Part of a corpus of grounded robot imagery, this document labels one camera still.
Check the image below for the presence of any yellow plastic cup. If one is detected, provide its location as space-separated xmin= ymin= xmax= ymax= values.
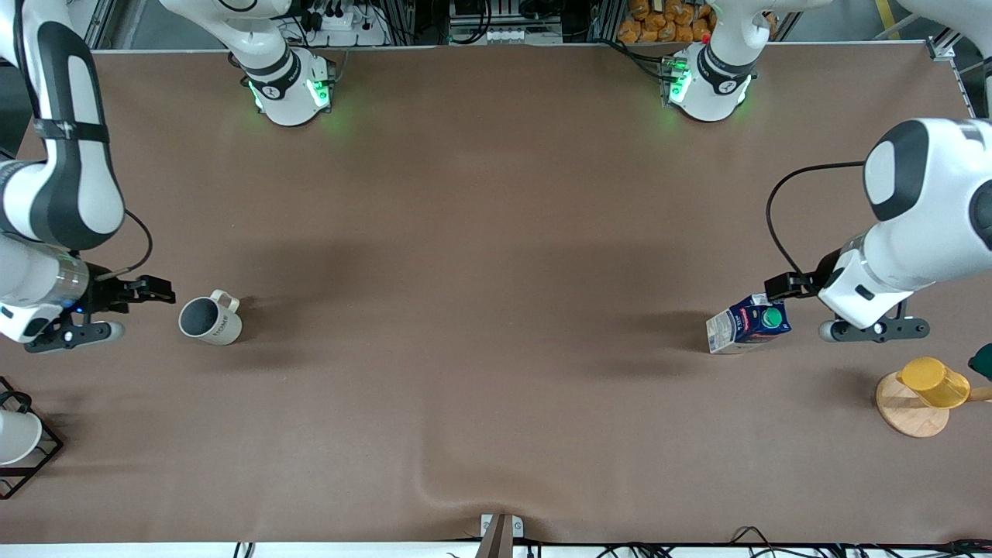
xmin=897 ymin=356 xmax=972 ymax=409

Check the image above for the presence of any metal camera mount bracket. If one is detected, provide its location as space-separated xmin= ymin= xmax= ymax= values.
xmin=480 ymin=513 xmax=525 ymax=558

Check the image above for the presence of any round wooden cup stand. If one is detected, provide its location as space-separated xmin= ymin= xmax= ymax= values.
xmin=876 ymin=370 xmax=992 ymax=439

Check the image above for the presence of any beige mug with handle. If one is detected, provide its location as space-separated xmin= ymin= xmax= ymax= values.
xmin=178 ymin=289 xmax=243 ymax=346

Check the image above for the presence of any black cable along table edge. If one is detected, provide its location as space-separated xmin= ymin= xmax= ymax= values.
xmin=527 ymin=536 xmax=992 ymax=557

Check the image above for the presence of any aluminium frame profile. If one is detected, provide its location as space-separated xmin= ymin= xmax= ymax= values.
xmin=926 ymin=23 xmax=979 ymax=121

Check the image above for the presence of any blue white milk carton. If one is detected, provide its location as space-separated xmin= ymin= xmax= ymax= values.
xmin=705 ymin=293 xmax=793 ymax=356

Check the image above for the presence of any black wire rack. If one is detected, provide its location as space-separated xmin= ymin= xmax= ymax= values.
xmin=0 ymin=377 xmax=65 ymax=500

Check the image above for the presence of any white cup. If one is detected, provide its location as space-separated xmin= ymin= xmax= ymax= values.
xmin=0 ymin=408 xmax=43 ymax=466

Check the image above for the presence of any white power strip with plugs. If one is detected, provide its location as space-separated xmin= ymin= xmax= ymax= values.
xmin=298 ymin=0 xmax=388 ymax=47

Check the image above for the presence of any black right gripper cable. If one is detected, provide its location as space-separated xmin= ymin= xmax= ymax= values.
xmin=93 ymin=209 xmax=153 ymax=281

